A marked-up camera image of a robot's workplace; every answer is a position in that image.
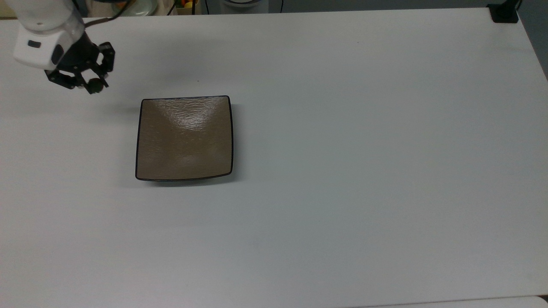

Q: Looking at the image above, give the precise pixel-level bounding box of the glass bowl with orange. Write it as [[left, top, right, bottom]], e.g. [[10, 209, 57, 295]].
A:
[[112, 0, 160, 17]]

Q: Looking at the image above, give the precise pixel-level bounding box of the black table clamp mount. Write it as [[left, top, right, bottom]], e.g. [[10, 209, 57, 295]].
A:
[[487, 0, 523, 24]]

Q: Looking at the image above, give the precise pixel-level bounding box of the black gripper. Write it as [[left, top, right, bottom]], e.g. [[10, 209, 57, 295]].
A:
[[45, 31, 116, 91]]

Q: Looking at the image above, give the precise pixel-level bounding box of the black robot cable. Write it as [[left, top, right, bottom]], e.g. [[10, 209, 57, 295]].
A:
[[84, 0, 134, 29]]

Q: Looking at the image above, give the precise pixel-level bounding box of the square brown ceramic plate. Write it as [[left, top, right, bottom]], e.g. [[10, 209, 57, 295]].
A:
[[135, 95, 234, 182]]

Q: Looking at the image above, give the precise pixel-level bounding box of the yellow and orange fruit pile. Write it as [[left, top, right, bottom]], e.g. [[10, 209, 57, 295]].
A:
[[175, 0, 200, 15]]

